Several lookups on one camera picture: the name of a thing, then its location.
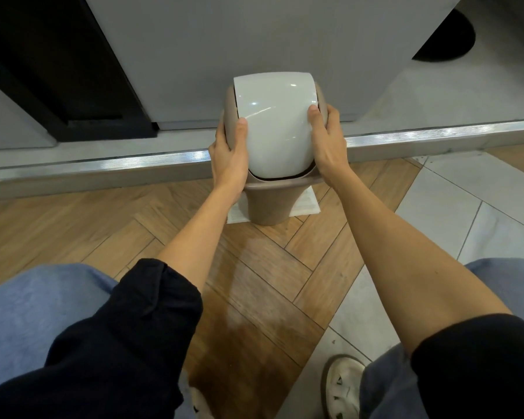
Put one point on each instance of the person's left hand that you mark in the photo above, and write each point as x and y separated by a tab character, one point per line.
227	163

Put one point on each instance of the person's right hand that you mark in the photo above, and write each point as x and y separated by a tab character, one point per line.
332	152

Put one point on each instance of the person's left thumb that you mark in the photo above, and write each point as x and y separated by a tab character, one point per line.
241	137

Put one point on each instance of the person's right thumb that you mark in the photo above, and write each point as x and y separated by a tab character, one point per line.
317	124

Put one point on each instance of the white swing bin lid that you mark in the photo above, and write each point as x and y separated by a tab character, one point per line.
275	122

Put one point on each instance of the taupe plastic trash bin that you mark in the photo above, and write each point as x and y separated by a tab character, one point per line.
279	205

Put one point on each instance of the person's left forearm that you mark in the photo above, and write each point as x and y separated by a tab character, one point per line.
201	235

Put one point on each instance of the person's right forearm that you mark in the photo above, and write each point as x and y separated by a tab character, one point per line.
401	266

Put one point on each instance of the white paper sheet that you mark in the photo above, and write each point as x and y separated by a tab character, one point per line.
305	205

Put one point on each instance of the grey cabinet panel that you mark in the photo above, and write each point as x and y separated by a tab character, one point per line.
244	34

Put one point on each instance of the silver metal threshold strip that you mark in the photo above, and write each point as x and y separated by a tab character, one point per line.
113	163

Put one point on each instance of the black round base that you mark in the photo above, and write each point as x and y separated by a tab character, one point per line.
447	41

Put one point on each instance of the black long-sleeved top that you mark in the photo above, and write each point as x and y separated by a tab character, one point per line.
113	344

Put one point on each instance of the white sandal shoe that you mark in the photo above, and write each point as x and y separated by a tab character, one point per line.
345	383
200	405

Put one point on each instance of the blue jeans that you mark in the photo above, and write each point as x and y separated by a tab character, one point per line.
17	314

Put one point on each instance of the black door frame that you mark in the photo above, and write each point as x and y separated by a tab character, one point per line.
70	82

